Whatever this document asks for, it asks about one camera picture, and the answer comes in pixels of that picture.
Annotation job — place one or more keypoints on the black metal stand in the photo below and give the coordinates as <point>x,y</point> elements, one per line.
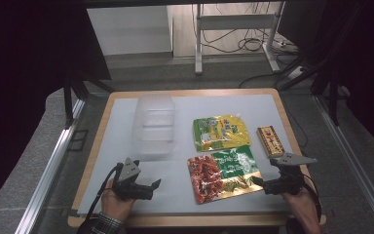
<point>73,94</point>
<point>332,94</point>

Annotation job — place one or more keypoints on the white board panel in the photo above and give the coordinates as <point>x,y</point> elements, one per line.
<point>130,29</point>

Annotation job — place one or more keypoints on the white power strip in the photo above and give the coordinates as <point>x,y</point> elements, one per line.
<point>296,73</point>

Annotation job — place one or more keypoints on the white desk frame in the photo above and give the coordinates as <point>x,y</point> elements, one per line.
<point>237,22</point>

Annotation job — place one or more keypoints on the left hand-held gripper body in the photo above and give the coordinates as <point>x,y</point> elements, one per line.
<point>129,172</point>

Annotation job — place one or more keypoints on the brown snack bar packet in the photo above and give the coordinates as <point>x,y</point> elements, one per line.
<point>270,141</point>

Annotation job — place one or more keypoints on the person's right hand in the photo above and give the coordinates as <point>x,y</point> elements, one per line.
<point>300,208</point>

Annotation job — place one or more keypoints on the small black floor frame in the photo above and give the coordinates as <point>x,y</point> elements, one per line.
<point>78,140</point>

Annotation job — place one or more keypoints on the yellow snack packet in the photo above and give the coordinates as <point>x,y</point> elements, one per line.
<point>220,132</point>

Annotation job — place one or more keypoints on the clear plastic container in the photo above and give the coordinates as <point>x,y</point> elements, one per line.
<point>154,125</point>

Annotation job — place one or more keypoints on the aluminium rail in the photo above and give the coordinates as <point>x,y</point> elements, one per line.
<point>354,156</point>
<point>50,162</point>

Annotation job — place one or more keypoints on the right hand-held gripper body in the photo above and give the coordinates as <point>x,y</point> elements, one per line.
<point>287,182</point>

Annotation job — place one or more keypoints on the green and red food packet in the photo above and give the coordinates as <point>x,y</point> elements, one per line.
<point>222,174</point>

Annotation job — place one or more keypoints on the person's left hand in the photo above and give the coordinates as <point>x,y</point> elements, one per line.
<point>115,206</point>

